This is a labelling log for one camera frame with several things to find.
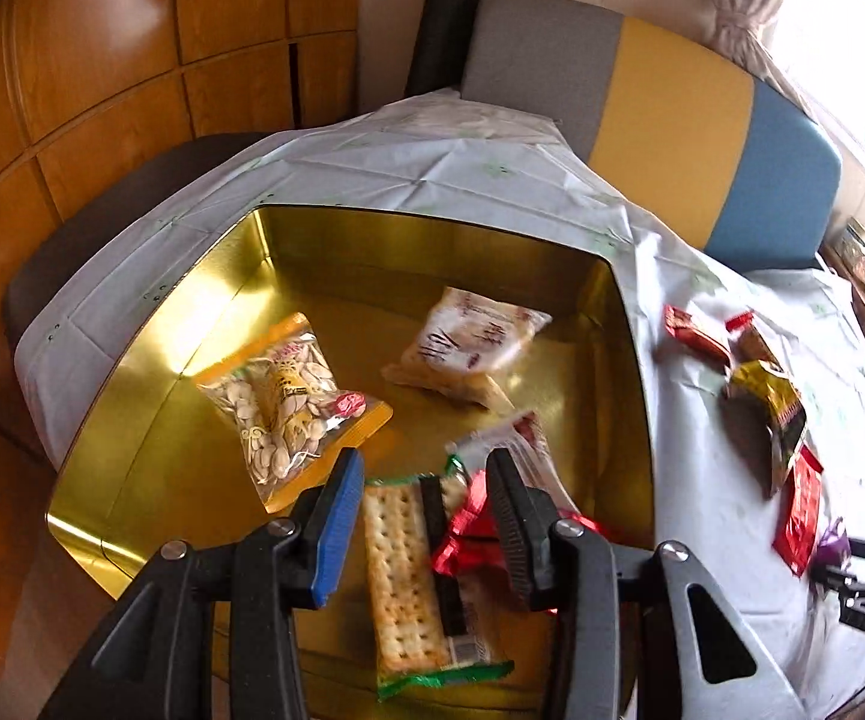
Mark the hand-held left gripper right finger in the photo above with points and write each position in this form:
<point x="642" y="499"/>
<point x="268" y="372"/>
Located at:
<point x="518" y="532"/>

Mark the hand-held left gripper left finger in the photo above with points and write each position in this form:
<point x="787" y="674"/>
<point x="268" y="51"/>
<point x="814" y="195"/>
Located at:
<point x="338" y="525"/>

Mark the red foil snack packet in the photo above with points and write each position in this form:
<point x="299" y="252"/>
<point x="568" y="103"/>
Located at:
<point x="466" y="544"/>

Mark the purple snack packet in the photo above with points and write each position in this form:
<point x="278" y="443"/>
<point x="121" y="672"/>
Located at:
<point x="831" y="544"/>

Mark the clear cracker packet green ends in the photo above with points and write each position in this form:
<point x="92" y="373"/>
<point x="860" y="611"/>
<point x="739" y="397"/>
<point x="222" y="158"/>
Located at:
<point x="398" y="577"/>

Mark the white snack packet red label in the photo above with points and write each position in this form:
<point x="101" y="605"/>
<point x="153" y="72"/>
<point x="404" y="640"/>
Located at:
<point x="537" y="442"/>

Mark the yellow clear seed packet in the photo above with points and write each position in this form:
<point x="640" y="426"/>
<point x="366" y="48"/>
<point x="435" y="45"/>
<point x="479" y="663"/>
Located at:
<point x="282" y="405"/>

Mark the dark gold snack packet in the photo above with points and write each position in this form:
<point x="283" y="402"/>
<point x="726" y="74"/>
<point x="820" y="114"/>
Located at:
<point x="770" y="412"/>

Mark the orange sesame cake packet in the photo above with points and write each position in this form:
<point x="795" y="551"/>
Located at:
<point x="462" y="345"/>

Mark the maroon box gold inside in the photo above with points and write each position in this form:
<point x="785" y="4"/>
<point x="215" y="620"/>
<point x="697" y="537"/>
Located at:
<point x="139" y="427"/>

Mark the long brown biscuit packet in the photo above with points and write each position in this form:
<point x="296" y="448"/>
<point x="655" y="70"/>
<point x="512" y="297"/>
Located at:
<point x="755" y="345"/>

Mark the red gold snack packet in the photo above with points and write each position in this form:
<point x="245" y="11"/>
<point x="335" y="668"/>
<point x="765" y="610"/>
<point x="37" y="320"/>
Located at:
<point x="695" y="330"/>

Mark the white tablecloth green clouds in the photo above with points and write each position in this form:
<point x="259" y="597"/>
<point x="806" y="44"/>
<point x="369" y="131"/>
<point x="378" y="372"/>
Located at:
<point x="417" y="165"/>

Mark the dark brown seat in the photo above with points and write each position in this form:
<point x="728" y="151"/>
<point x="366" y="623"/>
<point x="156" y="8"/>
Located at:
<point x="87" y="240"/>

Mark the grey yellow blue upholstered backrest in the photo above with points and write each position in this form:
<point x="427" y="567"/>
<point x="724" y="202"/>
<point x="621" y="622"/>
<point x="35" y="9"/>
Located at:
<point x="672" y="112"/>

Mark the black cylinder roll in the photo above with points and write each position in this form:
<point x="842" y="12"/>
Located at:
<point x="443" y="22"/>

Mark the wooden wardrobe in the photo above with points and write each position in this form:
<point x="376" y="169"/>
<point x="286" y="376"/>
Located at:
<point x="102" y="52"/>

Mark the tied beige curtain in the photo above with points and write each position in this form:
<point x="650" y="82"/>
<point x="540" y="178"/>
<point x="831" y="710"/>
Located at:
<point x="740" y="15"/>

